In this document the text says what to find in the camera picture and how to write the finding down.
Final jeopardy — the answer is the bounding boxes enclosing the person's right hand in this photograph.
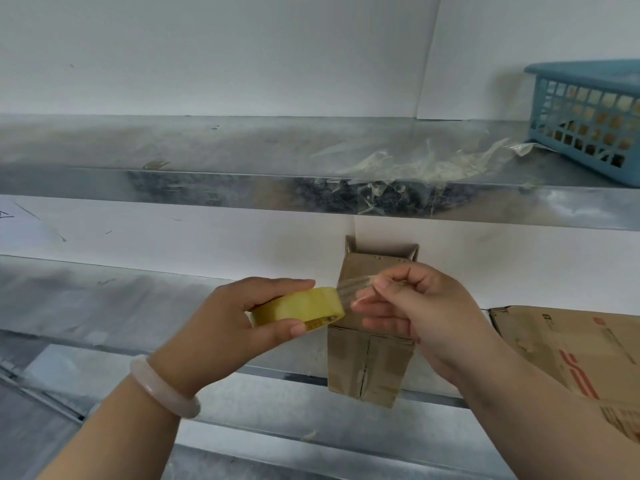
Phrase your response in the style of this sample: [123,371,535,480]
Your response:
[349,262,501,388]

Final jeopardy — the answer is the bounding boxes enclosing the person's left hand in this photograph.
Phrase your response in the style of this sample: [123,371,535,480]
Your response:
[145,277,316,398]

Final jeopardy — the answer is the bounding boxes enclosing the small labelled cardboard box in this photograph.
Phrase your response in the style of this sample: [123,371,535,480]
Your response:
[326,234,421,409]

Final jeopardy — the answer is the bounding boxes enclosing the yellow tape roll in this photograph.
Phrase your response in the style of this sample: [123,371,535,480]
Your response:
[249,277,379,331]

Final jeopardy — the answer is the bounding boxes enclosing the large red-printed cardboard box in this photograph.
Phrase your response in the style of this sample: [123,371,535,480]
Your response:
[489,305,640,443]

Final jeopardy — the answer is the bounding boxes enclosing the person's right forearm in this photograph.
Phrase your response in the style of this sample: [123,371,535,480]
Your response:
[449,334,640,480]

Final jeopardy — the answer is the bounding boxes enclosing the pile of clear tape scraps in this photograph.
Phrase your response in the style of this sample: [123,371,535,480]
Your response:
[309,137,536,218]

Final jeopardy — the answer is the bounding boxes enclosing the pile of assorted small items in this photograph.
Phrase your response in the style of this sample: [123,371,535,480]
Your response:
[545,87,640,168]

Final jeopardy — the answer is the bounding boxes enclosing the blue plastic basket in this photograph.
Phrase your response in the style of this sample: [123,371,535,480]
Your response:
[523,59,640,188]

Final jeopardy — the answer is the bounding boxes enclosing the white bangle bracelet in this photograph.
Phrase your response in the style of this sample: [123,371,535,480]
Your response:
[129,354,202,419]

